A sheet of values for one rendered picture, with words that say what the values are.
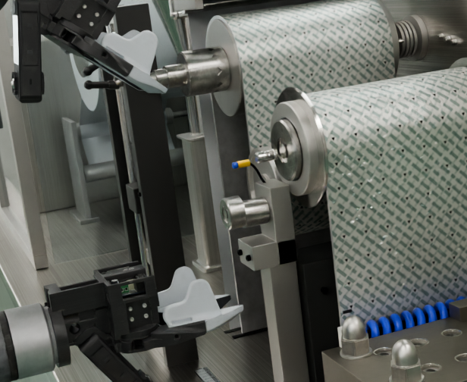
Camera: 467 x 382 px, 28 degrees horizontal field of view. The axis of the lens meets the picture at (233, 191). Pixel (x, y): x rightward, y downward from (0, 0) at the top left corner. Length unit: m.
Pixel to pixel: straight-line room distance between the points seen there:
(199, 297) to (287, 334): 0.21
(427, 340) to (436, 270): 0.12
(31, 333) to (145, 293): 0.13
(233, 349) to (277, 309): 0.30
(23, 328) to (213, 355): 0.53
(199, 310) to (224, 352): 0.44
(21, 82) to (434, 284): 0.55
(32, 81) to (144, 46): 0.13
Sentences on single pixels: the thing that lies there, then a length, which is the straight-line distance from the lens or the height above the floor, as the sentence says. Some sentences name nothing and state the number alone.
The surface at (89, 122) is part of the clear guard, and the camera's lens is 2.07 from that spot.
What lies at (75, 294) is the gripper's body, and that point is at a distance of 1.03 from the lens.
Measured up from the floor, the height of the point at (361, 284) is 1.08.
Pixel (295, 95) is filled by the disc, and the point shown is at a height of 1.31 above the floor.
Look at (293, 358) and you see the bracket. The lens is 1.24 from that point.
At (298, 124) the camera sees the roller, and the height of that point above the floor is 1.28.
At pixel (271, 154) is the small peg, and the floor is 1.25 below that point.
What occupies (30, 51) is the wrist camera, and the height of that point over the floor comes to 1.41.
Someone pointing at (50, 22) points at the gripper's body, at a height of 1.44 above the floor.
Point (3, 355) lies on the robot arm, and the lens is 1.01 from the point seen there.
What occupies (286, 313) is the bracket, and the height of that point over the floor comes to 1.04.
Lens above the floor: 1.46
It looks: 13 degrees down
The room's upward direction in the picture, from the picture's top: 7 degrees counter-clockwise
